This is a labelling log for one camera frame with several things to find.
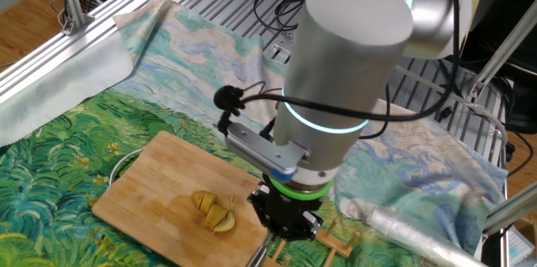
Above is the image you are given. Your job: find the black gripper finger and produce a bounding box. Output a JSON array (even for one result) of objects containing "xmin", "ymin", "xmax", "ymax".
[
  {"xmin": 247, "ymin": 185, "xmax": 280, "ymax": 241},
  {"xmin": 289, "ymin": 211, "xmax": 325, "ymax": 243}
]

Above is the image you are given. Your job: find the grey sheathed cable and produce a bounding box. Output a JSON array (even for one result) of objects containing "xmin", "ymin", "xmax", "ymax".
[{"xmin": 394, "ymin": 65, "xmax": 509, "ymax": 154}]

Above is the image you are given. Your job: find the cut potato slice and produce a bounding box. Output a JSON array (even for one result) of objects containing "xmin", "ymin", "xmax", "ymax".
[
  {"xmin": 199, "ymin": 191, "xmax": 218, "ymax": 216},
  {"xmin": 204, "ymin": 203, "xmax": 230, "ymax": 231},
  {"xmin": 191, "ymin": 191, "xmax": 207, "ymax": 210}
]

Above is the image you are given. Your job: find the black computer case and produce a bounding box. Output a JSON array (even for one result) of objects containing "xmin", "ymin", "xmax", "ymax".
[{"xmin": 459, "ymin": 0, "xmax": 537, "ymax": 136}]

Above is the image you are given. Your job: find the steel cleaver knife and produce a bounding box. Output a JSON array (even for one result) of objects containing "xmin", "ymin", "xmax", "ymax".
[{"xmin": 246, "ymin": 235, "xmax": 274, "ymax": 267}]

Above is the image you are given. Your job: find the clear plastic wrap roll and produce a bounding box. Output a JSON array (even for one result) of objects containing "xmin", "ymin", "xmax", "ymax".
[{"xmin": 364, "ymin": 206, "xmax": 487, "ymax": 267}]

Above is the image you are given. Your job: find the black coiled cable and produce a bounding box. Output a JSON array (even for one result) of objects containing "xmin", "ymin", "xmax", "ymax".
[{"xmin": 253, "ymin": 0, "xmax": 310, "ymax": 33}]

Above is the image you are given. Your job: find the wooden peg dish rack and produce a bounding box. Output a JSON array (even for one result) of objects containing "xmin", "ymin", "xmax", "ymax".
[{"xmin": 262, "ymin": 217, "xmax": 362, "ymax": 267}]

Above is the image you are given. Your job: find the painted landscape tablecloth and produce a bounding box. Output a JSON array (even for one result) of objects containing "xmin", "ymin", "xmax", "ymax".
[{"xmin": 0, "ymin": 0, "xmax": 508, "ymax": 267}]

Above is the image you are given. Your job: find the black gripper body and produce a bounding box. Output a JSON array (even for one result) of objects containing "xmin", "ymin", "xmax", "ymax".
[{"xmin": 262, "ymin": 182, "xmax": 324, "ymax": 237}]

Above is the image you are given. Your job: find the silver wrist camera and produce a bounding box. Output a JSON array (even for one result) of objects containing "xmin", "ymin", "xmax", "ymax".
[{"xmin": 224, "ymin": 122, "xmax": 312, "ymax": 182}]

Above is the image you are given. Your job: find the bamboo cutting board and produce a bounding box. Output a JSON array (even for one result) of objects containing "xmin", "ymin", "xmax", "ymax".
[{"xmin": 91, "ymin": 130, "xmax": 269, "ymax": 267}]

